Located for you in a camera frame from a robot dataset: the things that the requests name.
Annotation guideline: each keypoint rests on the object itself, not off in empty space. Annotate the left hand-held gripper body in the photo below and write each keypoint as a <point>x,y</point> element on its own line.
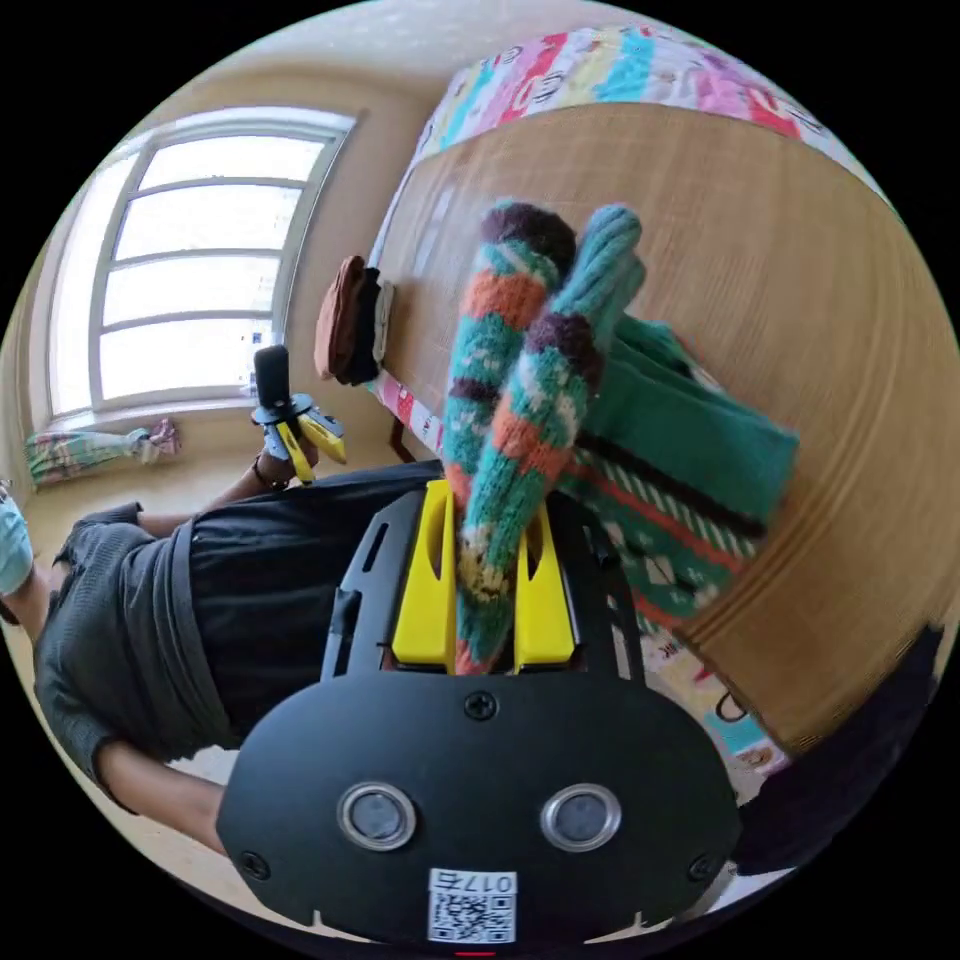
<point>289,409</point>

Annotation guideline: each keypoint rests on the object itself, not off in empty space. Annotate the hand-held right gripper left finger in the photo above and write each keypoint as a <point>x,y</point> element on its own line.
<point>421,615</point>

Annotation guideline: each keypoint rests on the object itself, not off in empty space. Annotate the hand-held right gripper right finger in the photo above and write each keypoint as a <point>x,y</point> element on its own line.
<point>546,622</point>

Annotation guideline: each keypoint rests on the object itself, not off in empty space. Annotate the patterned teal knit sweater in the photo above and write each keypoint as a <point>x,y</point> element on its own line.
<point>675,450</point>

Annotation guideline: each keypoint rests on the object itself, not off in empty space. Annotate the person's left forearm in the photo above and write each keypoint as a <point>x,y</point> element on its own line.
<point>217,504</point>

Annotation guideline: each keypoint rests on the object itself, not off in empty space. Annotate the person's right forearm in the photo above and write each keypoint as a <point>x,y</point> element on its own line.
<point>172,795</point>

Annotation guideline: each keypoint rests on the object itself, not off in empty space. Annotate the person's left hand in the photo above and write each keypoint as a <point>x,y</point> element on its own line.
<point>276,471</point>

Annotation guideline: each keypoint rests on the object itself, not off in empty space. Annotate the pile of clothes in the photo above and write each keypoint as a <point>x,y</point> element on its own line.
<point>346,322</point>

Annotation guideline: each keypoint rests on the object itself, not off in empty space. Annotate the person's body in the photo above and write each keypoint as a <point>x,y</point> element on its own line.
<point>247,585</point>

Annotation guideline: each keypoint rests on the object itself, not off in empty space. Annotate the printed rolled blanket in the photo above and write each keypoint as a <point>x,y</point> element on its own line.
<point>90,450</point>

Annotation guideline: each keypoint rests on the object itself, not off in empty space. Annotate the white framed window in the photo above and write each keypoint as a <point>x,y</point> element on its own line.
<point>195,225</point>

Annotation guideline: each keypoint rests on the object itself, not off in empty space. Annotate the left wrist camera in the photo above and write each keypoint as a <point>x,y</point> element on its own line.
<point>271,371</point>

